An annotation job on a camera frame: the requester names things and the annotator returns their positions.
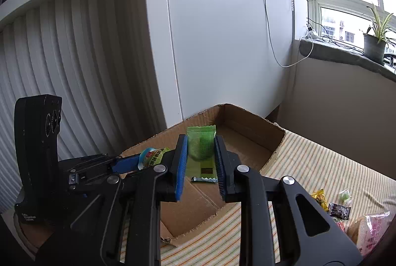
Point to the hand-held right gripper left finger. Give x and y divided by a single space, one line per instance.
181 167

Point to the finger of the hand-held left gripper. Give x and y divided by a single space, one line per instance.
125 164

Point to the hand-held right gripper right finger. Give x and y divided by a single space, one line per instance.
220 170

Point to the blue green snack packet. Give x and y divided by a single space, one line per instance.
150 157

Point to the brown cardboard box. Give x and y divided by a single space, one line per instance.
247 136

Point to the bagged sliced bread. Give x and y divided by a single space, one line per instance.
371 232

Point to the white slatted headboard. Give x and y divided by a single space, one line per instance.
77 68

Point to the yellow candy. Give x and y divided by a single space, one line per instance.
319 199

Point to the black candy wrapper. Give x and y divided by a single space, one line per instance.
339 211

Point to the green candy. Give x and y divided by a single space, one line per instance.
345 196

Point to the white cabinet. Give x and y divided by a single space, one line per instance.
216 37

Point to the white power strip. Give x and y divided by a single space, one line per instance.
311 35

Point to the grey stone window sill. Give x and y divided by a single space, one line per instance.
340 57

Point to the potted spider plant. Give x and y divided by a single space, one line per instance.
374 45

